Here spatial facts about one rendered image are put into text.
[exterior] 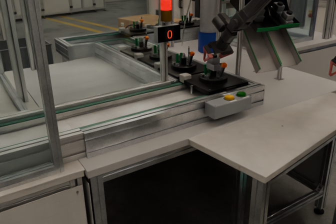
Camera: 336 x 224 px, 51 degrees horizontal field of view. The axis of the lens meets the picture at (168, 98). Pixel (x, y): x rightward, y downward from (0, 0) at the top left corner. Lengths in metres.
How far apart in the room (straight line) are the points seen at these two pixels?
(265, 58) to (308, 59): 1.23
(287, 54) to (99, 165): 1.19
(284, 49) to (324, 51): 1.25
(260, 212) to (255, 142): 0.26
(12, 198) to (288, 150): 0.96
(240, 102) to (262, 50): 0.44
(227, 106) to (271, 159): 0.32
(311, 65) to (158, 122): 1.97
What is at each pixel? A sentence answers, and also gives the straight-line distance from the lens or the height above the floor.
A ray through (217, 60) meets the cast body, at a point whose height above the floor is 1.07.
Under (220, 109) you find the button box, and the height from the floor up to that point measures 0.94.
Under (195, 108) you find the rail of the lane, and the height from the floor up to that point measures 0.93.
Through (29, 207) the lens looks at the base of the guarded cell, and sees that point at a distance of 1.29.
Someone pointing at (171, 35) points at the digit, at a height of 1.20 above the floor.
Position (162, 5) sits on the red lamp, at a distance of 1.63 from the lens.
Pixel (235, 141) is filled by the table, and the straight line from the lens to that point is 1.42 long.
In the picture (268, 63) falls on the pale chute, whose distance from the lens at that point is 1.88.
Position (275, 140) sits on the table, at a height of 0.86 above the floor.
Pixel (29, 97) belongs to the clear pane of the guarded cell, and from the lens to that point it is 1.16.
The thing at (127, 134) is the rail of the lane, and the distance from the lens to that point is 1.35.
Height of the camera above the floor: 1.53
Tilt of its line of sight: 22 degrees down
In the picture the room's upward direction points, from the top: 1 degrees counter-clockwise
